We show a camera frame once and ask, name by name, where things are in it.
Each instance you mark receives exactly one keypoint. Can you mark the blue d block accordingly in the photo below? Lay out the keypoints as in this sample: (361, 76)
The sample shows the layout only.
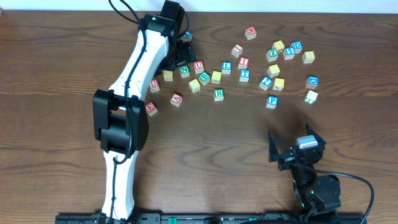
(312, 82)
(297, 46)

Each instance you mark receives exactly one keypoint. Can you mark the green white Z block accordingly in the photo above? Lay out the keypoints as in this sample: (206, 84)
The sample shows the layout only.
(310, 97)

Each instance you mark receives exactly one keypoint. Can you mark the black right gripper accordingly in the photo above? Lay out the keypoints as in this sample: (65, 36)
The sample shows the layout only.
(292, 156)

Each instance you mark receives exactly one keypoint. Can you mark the blue 2 wooden block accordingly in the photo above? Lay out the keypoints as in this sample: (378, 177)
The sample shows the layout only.
(265, 83)

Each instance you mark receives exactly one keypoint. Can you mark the green N wooden block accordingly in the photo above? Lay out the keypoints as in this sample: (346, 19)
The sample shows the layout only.
(184, 71)

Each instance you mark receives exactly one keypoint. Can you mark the yellow 8 wooden block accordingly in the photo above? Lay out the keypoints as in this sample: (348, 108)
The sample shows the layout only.
(308, 57)

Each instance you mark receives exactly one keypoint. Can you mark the blue X wooden block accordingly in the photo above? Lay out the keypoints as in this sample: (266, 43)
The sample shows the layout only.
(187, 37)

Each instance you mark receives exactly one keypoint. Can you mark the red i block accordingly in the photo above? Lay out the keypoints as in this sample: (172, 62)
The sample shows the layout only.
(243, 63)
(237, 50)

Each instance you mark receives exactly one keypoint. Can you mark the yellow acorn wooden block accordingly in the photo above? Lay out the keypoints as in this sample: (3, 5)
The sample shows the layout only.
(194, 85)

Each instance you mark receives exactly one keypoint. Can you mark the red U block near left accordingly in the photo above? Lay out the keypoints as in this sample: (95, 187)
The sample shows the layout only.
(154, 86)

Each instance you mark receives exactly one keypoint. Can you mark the yellow block mid right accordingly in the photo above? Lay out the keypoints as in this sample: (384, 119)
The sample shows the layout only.
(273, 71)

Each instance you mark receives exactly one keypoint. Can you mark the blue L wooden block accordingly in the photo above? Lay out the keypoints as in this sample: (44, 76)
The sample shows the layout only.
(226, 68)

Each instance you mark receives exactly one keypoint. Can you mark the red A wooden block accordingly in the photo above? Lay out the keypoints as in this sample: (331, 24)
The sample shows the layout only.
(176, 99)

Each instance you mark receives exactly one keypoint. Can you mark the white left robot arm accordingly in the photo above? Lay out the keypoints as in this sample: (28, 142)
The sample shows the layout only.
(120, 119)

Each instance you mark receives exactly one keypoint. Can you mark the blue D block right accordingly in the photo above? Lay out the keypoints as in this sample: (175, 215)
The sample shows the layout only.
(312, 82)

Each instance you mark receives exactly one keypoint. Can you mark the yellow block behind Z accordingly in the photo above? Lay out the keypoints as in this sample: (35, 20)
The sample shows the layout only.
(278, 46)

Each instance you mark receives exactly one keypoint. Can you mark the red E wooden block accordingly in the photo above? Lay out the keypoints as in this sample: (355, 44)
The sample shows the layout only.
(151, 108)

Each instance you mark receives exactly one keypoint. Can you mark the green Z wooden block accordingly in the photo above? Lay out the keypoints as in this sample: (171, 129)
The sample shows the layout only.
(272, 55)

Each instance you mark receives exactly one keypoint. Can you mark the red block far back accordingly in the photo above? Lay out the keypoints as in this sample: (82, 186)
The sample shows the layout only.
(251, 33)

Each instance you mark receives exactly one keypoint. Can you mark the red I block upper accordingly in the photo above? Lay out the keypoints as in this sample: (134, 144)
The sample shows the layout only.
(237, 50)

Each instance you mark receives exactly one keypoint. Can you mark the red u block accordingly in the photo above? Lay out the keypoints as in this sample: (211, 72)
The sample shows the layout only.
(199, 67)
(154, 86)

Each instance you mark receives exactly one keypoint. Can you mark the yellow O wooden block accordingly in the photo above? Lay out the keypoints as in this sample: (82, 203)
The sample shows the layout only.
(168, 75)

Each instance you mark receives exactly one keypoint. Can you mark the green R wooden block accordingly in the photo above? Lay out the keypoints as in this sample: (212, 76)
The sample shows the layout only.
(219, 94)

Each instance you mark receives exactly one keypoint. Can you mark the blue P wooden block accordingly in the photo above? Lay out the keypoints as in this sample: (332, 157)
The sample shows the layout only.
(272, 102)

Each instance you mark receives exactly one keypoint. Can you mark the yellow block beside B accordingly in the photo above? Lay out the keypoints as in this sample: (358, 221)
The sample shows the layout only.
(216, 77)

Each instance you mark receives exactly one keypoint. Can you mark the blue 5 wooden block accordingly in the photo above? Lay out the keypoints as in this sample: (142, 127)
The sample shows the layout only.
(288, 53)

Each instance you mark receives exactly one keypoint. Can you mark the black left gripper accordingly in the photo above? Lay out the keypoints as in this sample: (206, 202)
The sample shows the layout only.
(184, 55)

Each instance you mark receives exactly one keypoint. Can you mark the blue T wooden block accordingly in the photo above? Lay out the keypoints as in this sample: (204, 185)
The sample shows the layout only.
(244, 75)

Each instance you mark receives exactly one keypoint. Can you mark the green B wooden block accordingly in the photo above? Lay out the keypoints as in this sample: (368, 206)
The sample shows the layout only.
(204, 78)

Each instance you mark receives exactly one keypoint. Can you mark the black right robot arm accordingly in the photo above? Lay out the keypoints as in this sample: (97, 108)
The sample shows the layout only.
(317, 194)

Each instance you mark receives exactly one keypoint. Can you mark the red U block centre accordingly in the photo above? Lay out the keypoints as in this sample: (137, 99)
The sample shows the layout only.
(199, 67)

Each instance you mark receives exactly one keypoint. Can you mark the blue D block upper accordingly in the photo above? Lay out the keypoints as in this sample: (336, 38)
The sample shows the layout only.
(297, 46)

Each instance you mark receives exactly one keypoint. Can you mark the red I block lower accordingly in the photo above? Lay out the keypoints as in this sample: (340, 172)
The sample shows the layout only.
(243, 63)

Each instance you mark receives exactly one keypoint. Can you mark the yellow hammer wooden block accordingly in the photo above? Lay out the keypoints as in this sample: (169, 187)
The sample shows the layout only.
(278, 84)

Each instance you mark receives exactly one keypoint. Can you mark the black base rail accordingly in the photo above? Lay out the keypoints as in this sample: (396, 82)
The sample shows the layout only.
(156, 218)

